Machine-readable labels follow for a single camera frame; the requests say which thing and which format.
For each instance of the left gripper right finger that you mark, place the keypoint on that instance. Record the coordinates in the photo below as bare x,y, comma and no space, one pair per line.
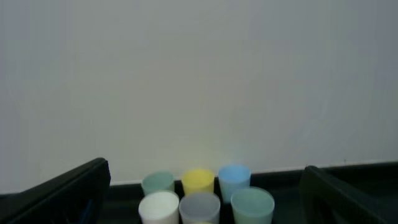
335,205

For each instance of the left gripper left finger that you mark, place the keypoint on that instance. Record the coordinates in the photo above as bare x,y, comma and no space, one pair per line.
62,199

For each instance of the green cup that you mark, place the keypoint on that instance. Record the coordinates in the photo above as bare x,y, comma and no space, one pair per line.
252,205
158,182

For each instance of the white cup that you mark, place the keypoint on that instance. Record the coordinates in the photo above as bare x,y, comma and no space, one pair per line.
159,207

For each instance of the blue cup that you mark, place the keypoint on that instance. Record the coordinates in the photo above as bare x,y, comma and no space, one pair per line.
234,180

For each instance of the black tray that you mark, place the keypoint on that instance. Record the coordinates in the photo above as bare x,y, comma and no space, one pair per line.
225,213

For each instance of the grey cup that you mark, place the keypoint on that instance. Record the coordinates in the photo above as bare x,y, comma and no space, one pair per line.
199,208

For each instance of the yellow cup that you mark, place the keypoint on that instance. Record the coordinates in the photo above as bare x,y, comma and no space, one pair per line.
198,182

